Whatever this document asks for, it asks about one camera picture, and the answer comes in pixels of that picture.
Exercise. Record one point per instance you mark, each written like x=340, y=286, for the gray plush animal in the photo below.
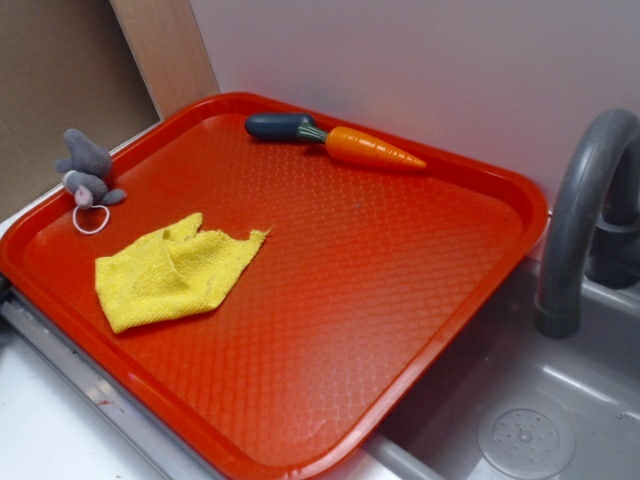
x=85, y=173

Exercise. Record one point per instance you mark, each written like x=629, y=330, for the red plastic tray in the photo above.
x=364, y=278

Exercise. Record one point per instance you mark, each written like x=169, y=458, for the orange toy carrot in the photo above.
x=359, y=148

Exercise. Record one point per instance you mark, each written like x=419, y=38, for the dark blue toy eggplant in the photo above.
x=276, y=126

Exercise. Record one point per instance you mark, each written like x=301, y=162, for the yellow cloth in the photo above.
x=171, y=273

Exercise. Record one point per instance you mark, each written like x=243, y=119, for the gray plastic sink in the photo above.
x=505, y=402

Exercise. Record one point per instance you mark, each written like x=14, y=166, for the wooden board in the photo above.
x=169, y=51

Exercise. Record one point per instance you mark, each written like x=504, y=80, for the gray plastic faucet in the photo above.
x=594, y=228

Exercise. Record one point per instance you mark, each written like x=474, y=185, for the metal rail strip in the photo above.
x=64, y=417

